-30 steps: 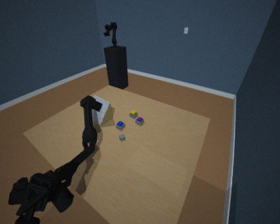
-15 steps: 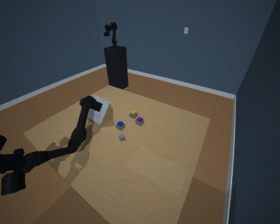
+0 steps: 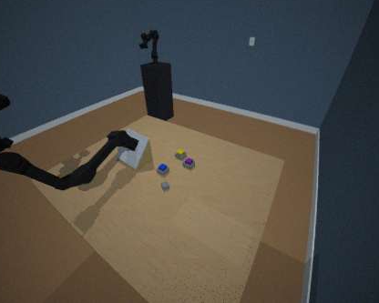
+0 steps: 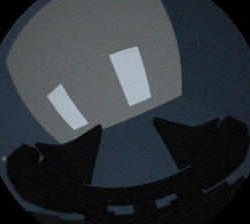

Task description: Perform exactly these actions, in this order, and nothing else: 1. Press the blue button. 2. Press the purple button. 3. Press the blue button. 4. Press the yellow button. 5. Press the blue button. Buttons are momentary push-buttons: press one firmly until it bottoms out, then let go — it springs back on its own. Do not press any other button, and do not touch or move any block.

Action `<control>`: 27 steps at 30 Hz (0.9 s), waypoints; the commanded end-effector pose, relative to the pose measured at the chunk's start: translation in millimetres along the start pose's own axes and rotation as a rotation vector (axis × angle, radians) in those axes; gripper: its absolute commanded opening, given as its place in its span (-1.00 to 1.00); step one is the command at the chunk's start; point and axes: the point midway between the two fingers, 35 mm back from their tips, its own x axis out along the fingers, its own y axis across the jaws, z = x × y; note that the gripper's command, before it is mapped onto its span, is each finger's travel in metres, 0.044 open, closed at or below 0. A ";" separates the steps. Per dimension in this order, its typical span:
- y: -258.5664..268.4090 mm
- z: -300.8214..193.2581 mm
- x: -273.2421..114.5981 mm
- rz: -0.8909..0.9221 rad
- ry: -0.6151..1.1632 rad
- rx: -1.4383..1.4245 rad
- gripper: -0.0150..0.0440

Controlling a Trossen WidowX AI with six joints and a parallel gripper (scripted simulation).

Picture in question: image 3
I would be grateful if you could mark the purple button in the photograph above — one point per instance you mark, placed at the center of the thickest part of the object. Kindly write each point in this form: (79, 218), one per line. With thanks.
(189, 163)

